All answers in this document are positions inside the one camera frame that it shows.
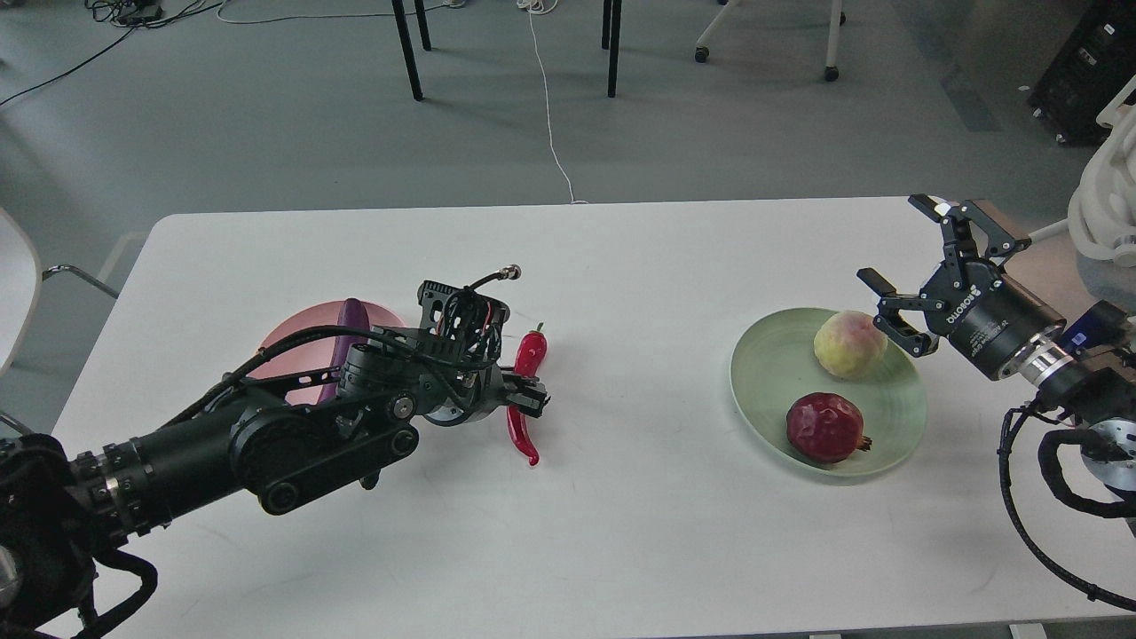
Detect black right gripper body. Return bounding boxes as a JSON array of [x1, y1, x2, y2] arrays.
[[920, 265, 1067, 381]]

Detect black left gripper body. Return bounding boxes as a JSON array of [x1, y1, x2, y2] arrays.
[[423, 364, 520, 426]]

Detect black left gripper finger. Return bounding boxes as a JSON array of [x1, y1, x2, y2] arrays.
[[504, 375, 550, 418]]

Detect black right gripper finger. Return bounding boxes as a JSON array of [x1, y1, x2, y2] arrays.
[[857, 267, 939, 359], [909, 193, 1033, 283]]

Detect red chili pepper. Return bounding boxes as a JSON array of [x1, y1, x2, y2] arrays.
[[507, 322, 548, 468]]

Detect yellow-pink peach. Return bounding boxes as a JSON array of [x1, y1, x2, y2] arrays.
[[813, 312, 888, 380]]

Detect red pomegranate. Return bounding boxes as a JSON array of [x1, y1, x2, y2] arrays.
[[785, 392, 872, 464]]

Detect purple eggplant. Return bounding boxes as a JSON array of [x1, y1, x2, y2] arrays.
[[318, 296, 370, 403]]

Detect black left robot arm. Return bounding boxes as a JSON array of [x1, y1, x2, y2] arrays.
[[1, 265, 548, 638]]

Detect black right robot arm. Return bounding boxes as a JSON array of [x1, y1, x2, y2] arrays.
[[857, 193, 1135, 611]]

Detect green plate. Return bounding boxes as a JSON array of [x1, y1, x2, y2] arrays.
[[730, 307, 928, 481]]

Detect white chair right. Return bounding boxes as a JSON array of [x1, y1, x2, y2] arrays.
[[1028, 77, 1135, 312]]

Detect white chair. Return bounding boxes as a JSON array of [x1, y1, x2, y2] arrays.
[[1028, 77, 1135, 312], [1, 211, 122, 434]]

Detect pink plate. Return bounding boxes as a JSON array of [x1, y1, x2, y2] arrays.
[[252, 300, 409, 406]]

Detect black equipment case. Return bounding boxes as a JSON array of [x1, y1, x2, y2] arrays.
[[1027, 1, 1135, 146]]

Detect white office chair base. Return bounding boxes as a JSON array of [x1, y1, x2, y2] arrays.
[[693, 0, 847, 83]]

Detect black table legs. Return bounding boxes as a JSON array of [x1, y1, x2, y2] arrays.
[[390, 1, 623, 102]]

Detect white chair left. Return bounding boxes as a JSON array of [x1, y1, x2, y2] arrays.
[[1, 211, 122, 434]]

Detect white floor cable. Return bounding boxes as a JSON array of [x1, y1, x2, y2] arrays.
[[517, 0, 588, 206]]

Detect black floor cables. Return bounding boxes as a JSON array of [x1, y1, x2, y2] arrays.
[[0, 0, 223, 107]]

